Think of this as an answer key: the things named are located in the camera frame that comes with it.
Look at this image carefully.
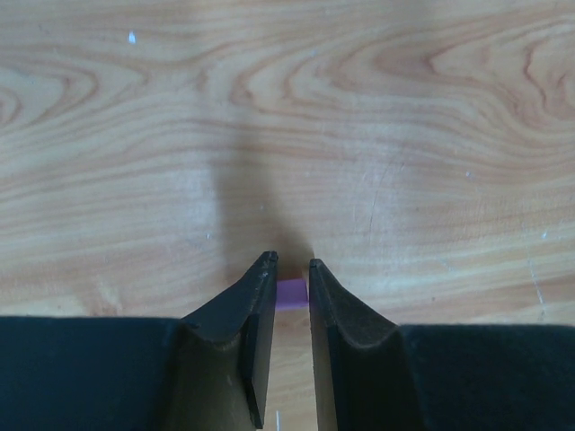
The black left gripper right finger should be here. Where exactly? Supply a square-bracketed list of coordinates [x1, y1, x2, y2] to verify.
[309, 259, 574, 430]

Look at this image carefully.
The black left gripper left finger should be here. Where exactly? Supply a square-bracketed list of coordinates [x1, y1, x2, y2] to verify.
[1, 251, 278, 430]

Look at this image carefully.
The pink pen cap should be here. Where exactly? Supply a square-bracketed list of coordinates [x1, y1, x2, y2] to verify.
[276, 278, 309, 311]

